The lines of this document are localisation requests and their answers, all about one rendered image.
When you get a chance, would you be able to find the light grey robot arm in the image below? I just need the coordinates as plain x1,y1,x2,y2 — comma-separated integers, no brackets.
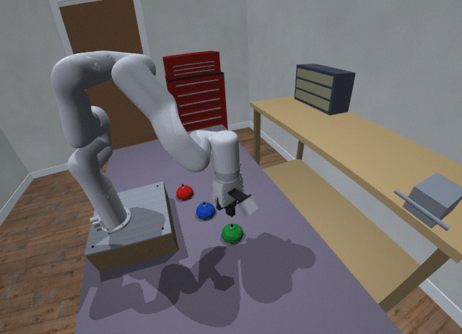
51,50,241,233

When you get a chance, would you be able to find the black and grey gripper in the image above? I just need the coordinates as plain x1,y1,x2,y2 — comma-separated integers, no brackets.
212,172,243,217

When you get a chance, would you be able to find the green dome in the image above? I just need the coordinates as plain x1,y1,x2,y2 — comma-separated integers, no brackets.
222,224,243,244

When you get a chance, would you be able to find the blue dome bell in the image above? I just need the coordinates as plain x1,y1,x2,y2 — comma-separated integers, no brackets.
196,202,215,220

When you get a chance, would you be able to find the red dome bell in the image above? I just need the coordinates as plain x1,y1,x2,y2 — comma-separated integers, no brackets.
176,184,193,201

